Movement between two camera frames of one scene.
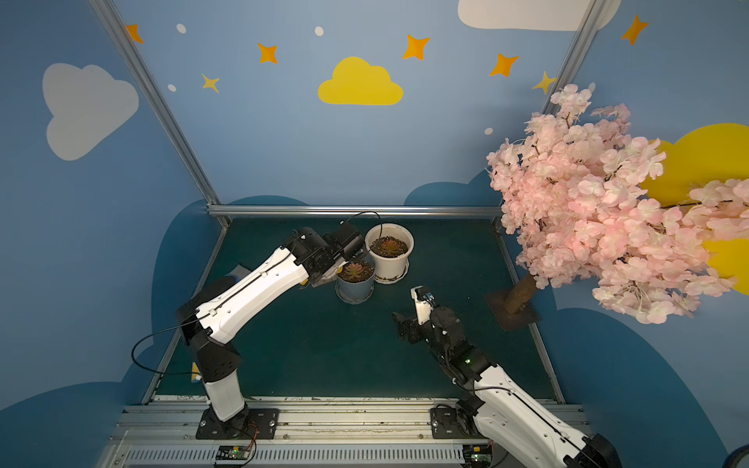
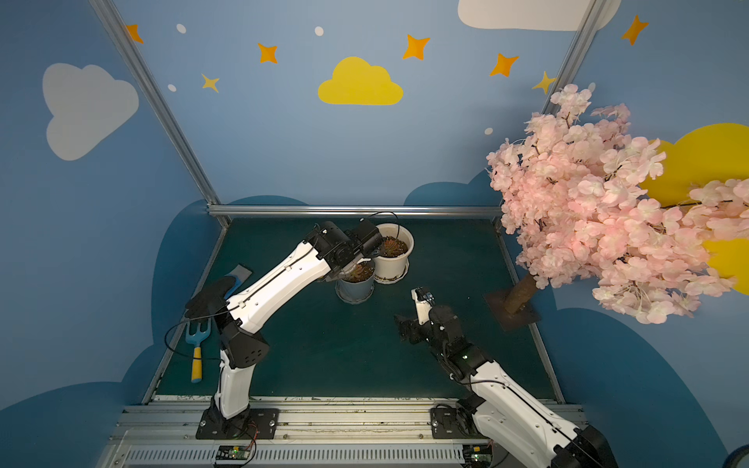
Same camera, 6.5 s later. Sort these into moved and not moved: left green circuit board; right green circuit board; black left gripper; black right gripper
Moved: black left gripper
Not moved: black right gripper; right green circuit board; left green circuit board
